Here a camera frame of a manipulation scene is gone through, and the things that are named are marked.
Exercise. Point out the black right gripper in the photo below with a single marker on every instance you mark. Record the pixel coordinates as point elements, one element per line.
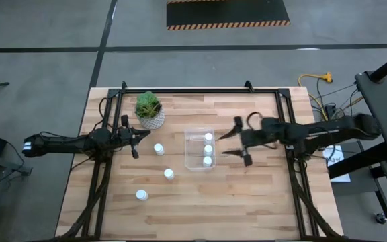
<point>252,138</point>

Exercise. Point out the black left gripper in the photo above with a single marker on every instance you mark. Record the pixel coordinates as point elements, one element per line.
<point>124,136</point>

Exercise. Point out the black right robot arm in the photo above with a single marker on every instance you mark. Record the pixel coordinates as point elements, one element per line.
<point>331,129</point>

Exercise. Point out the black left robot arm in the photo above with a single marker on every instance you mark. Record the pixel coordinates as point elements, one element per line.
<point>62,144</point>

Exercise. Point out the clear plastic basket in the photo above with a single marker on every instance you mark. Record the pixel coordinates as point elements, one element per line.
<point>193,151</point>

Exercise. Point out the succulent in white patterned pot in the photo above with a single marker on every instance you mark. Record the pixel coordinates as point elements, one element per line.
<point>150,111</point>

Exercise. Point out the black power strip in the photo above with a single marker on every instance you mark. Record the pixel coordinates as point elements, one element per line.
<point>330,111</point>

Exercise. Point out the white paper sheet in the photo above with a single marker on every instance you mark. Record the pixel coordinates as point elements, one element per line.
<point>341,171</point>

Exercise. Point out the black stand beam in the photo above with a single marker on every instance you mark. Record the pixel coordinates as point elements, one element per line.
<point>358,163</point>

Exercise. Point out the black hazard-striped floor mat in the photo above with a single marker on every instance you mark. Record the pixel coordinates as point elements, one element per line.
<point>227,11</point>

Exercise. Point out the black stand leg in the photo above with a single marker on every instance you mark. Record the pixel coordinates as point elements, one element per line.
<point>383,195</point>

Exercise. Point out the black caster wheel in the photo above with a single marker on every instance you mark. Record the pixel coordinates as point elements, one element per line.
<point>380,218</point>

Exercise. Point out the black aluminium table frame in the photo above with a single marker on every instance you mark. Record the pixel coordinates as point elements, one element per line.
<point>180,90</point>

